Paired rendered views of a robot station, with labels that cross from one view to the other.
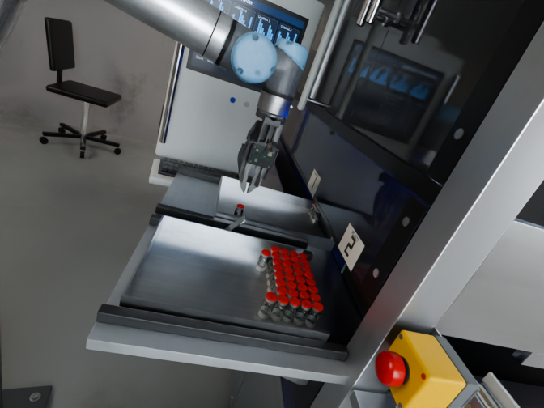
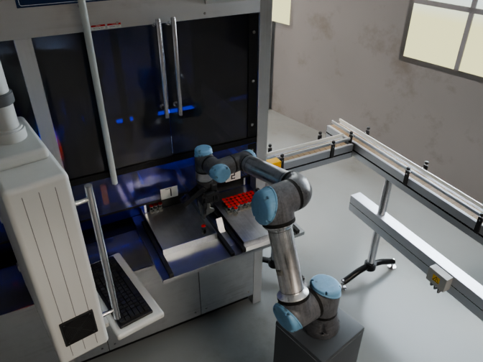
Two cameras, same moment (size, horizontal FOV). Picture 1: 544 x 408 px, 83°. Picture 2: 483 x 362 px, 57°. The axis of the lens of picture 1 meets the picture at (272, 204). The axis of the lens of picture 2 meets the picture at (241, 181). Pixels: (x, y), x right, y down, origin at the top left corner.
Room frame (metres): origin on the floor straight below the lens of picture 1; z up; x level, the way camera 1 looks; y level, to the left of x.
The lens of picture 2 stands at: (0.96, 1.68, 2.22)
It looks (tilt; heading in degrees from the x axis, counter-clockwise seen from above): 33 degrees down; 256
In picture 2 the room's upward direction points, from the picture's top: straight up
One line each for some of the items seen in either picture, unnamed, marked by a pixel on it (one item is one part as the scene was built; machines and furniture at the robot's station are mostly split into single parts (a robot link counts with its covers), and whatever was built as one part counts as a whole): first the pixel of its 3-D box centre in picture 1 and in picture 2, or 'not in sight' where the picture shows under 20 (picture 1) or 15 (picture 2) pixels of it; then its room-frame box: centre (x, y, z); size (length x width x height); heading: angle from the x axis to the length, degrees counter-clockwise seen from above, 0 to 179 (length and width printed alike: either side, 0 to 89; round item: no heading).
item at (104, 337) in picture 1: (248, 243); (216, 225); (0.68, 0.02, 0.87); 0.70 x 0.48 x 0.02; 14
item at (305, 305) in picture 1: (295, 283); (239, 201); (0.53, -0.10, 0.90); 0.18 x 0.02 x 0.05; 13
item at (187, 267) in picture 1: (232, 273); (251, 216); (0.50, 0.03, 0.90); 0.34 x 0.26 x 0.04; 103
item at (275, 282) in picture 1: (275, 279); (244, 205); (0.52, -0.06, 0.90); 0.18 x 0.02 x 0.05; 13
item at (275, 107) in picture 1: (275, 105); (203, 174); (0.73, 0.07, 1.20); 0.08 x 0.08 x 0.05
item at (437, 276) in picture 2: not in sight; (439, 277); (-0.47, 0.28, 0.50); 0.12 x 0.05 x 0.09; 104
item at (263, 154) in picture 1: (263, 139); (206, 189); (0.73, 0.07, 1.12); 0.09 x 0.08 x 0.12; 14
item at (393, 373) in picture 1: (393, 368); not in sight; (0.31, -0.22, 0.99); 0.04 x 0.04 x 0.04; 14
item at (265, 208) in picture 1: (272, 210); (177, 223); (0.86, -0.01, 0.90); 0.34 x 0.26 x 0.04; 104
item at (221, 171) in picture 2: not in sight; (219, 168); (0.68, 0.16, 1.28); 0.11 x 0.11 x 0.08; 21
